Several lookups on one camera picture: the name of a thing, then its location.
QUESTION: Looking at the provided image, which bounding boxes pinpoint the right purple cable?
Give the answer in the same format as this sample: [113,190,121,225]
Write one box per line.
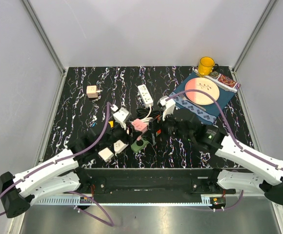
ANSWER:
[165,89,283,213]

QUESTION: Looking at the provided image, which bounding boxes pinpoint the pink cube socket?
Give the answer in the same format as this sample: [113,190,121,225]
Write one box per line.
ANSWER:
[131,119,147,133]

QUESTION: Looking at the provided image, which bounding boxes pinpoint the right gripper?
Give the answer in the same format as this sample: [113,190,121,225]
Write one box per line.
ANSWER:
[141,107,193,145]

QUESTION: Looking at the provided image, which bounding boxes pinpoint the yellow cube socket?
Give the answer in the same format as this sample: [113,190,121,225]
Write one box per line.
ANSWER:
[108,121,114,128]

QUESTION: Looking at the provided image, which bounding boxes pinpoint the purple cable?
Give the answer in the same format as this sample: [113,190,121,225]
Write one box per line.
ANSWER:
[165,89,283,213]
[0,101,115,227]

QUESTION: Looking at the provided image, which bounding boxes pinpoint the white rectangular power strip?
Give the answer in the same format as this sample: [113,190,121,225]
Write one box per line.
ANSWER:
[137,84,153,108]

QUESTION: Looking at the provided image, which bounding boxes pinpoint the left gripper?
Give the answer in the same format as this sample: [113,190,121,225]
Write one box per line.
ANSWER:
[97,121,142,152]

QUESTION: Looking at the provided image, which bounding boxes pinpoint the blue placemat cloth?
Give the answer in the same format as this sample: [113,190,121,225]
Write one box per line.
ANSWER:
[169,72,235,124]

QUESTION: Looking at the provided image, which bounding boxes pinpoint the silver fork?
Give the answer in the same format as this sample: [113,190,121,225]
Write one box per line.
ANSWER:
[178,94,206,112]

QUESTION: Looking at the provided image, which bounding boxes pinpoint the white triangular power strip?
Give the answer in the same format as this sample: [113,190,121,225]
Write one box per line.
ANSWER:
[114,140,128,155]

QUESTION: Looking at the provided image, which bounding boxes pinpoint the pink cream plate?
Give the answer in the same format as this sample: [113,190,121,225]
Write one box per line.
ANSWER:
[184,78,221,106]

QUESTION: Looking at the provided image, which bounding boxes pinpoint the white coiled cable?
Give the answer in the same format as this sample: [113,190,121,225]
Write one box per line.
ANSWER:
[141,104,157,122]

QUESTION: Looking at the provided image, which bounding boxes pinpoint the beige cube socket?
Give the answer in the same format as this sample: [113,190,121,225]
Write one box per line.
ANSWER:
[86,85,101,98]

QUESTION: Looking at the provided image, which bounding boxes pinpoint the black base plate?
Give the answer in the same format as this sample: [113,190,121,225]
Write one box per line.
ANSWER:
[77,168,236,204]

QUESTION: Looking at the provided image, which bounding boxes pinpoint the white cube charger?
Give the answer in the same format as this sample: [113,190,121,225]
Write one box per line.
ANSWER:
[98,147,114,162]

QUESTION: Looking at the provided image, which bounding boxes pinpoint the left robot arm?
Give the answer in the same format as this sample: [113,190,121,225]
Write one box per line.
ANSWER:
[0,123,132,218]

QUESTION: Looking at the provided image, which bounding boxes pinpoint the green power strip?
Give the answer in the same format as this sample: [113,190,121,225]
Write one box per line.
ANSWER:
[131,138,149,153]

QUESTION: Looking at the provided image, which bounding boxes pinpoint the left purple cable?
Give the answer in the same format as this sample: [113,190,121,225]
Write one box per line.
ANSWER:
[0,101,115,227]

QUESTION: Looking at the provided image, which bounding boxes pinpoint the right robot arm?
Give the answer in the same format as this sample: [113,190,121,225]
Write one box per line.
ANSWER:
[149,109,283,205]

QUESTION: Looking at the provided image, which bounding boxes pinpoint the yellow mug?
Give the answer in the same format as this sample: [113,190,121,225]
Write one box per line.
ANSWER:
[198,57,219,76]

